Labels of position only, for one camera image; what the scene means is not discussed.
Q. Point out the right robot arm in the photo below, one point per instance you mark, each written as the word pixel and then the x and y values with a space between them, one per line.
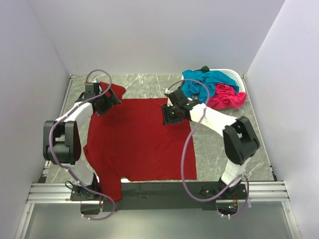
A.
pixel 240 139

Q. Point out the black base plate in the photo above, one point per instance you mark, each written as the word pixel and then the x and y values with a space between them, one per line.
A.
pixel 157 196

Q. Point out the red t-shirt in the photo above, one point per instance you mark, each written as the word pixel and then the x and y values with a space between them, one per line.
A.
pixel 130 141

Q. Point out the white laundry basket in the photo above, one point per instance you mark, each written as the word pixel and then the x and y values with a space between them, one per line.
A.
pixel 234 77

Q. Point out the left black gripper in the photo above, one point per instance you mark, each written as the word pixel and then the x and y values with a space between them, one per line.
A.
pixel 112 100

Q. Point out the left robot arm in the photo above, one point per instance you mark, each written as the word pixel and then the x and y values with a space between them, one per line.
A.
pixel 61 140

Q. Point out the dark green garment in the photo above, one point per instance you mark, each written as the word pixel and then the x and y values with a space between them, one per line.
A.
pixel 205 69

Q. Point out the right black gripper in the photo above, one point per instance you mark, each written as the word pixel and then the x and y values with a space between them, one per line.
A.
pixel 167 118

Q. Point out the pink t-shirt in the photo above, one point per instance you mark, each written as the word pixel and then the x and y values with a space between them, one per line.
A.
pixel 226 97

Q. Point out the blue t-shirt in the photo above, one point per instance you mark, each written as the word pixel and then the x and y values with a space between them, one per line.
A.
pixel 202 83

